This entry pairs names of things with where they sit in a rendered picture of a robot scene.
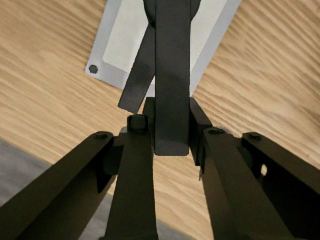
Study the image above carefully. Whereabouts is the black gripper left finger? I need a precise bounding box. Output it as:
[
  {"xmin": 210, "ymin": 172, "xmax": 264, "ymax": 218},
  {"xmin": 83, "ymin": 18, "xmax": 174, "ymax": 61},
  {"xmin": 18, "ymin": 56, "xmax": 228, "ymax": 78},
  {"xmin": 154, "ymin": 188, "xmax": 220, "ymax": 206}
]
[{"xmin": 0, "ymin": 97, "xmax": 159, "ymax": 240}]

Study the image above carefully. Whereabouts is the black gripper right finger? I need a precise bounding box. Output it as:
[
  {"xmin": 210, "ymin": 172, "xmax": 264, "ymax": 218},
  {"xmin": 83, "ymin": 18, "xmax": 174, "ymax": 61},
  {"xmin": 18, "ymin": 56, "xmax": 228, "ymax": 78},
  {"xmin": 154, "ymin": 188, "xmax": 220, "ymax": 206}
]
[{"xmin": 189, "ymin": 97, "xmax": 320, "ymax": 240}]

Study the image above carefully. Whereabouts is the grey metal base plate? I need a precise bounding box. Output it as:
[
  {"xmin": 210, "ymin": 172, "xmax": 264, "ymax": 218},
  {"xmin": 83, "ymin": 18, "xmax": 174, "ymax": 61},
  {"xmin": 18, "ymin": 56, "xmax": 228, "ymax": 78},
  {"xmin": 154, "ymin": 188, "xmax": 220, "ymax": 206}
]
[{"xmin": 85, "ymin": 0, "xmax": 242, "ymax": 100}]

